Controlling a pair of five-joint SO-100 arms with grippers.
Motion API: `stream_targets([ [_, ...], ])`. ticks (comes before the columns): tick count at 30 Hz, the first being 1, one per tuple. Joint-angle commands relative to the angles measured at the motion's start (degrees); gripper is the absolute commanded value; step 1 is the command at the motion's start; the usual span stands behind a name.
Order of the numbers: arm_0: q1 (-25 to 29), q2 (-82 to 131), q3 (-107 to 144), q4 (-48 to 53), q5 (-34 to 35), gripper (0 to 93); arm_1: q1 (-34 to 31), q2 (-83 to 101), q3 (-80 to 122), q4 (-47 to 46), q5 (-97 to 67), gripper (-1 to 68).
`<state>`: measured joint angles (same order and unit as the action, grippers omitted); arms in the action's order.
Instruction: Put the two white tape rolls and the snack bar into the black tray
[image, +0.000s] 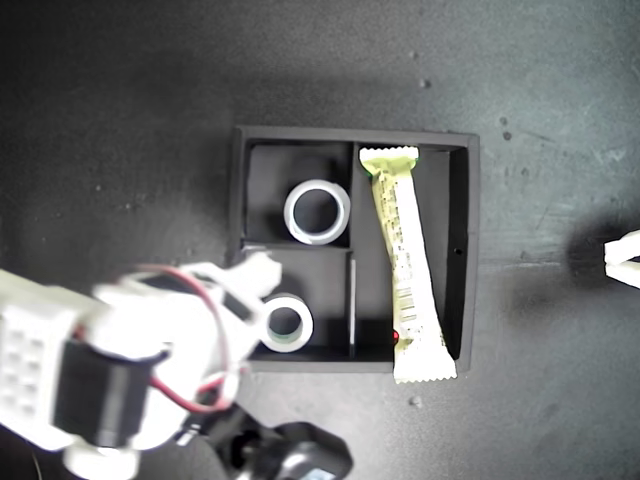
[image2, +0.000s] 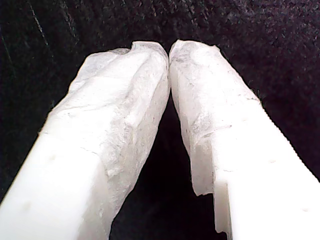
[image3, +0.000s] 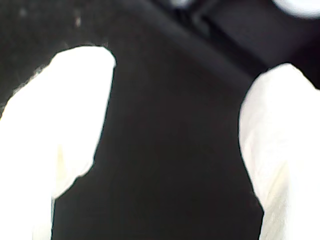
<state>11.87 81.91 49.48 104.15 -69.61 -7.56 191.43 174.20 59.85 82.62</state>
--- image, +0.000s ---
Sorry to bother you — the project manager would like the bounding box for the small white tape roll green core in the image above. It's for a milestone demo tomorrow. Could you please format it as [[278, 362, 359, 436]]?
[[258, 295, 315, 355]]

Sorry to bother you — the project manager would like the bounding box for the large white tape roll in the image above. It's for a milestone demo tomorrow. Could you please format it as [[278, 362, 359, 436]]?
[[283, 178, 353, 246]]

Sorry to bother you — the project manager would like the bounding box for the cream snack bar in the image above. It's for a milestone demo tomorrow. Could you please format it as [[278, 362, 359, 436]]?
[[358, 145, 459, 385]]

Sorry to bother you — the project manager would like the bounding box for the black compartment tray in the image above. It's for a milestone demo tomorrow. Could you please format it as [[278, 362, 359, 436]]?
[[230, 124, 481, 375]]

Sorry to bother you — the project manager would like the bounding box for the arm red wire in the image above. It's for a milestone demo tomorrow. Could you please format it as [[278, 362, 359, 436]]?
[[137, 263, 246, 415]]

